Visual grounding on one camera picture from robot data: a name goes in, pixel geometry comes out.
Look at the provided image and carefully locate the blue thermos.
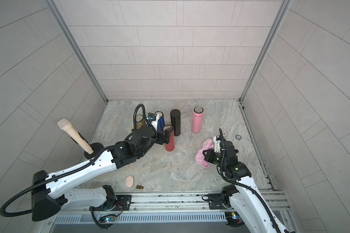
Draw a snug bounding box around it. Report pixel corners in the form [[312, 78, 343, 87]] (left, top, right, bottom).
[[156, 111, 165, 133]]

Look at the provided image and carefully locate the beige microphone-shaped holder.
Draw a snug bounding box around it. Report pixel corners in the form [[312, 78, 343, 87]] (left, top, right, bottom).
[[57, 119, 104, 159]]

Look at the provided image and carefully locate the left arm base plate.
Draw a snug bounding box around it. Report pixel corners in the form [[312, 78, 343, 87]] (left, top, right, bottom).
[[93, 195, 132, 212]]

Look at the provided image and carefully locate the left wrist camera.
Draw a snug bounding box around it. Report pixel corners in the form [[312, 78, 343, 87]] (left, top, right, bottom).
[[148, 113, 158, 131]]

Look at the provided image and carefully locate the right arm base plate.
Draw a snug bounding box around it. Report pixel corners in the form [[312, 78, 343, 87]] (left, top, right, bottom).
[[202, 192, 232, 210]]

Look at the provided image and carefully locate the pink thermos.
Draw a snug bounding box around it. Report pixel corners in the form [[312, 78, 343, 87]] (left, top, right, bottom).
[[192, 106, 204, 134]]

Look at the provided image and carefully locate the red thermos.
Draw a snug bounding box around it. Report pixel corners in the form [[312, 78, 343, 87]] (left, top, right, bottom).
[[162, 124, 175, 151]]

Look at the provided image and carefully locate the aluminium front rail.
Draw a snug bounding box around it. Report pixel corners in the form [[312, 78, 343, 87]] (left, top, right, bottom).
[[46, 190, 291, 216]]

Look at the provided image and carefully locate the pink oval soap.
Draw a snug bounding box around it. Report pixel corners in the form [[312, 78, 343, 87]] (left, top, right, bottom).
[[125, 176, 134, 188]]

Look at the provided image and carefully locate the right circuit board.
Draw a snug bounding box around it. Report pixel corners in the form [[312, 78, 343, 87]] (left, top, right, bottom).
[[225, 212, 244, 226]]

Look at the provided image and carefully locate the pink cloth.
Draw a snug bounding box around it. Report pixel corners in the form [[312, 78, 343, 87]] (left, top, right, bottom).
[[194, 138, 215, 169]]

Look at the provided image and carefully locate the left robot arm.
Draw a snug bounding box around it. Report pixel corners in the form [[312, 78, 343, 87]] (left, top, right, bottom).
[[0, 126, 171, 221]]

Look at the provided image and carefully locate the circuit board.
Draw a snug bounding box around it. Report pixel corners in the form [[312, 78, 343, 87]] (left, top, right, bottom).
[[225, 212, 244, 226], [99, 214, 116, 224]]

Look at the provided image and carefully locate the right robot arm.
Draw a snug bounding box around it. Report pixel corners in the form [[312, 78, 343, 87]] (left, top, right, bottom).
[[202, 140, 289, 233]]

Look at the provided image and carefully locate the left circuit board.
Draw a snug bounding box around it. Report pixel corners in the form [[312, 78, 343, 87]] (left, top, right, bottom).
[[99, 214, 116, 224]]

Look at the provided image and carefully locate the gold thermos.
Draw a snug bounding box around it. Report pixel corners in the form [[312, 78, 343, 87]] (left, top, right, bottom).
[[136, 114, 145, 129]]

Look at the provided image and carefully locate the black thermos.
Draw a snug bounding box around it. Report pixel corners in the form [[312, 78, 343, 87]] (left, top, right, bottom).
[[170, 109, 181, 136]]

